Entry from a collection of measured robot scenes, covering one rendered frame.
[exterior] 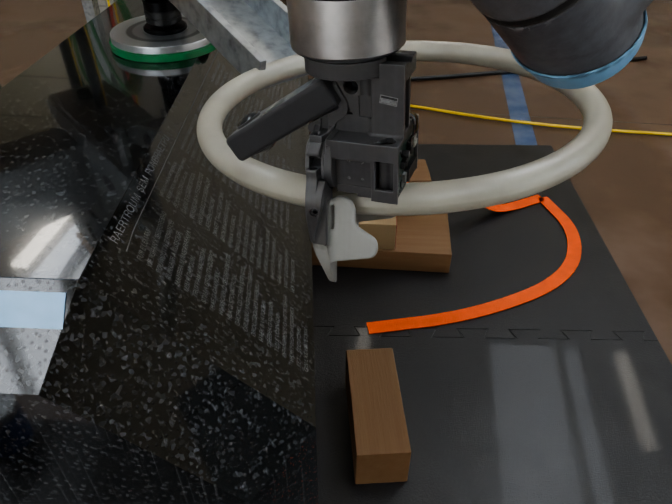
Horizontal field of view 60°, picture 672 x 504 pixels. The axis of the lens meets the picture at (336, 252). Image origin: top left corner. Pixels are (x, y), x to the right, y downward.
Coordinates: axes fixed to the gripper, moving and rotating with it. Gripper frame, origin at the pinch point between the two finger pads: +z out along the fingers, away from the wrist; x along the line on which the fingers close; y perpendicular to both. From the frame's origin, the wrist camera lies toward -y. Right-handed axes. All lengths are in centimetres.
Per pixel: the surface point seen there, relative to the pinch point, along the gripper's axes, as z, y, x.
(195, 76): 0, -44, 45
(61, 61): -2, -69, 40
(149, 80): -1, -49, 39
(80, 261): 2.5, -27.5, -6.2
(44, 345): 7.8, -27.6, -14.1
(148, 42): -4, -55, 48
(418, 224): 74, -18, 119
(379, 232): 67, -26, 101
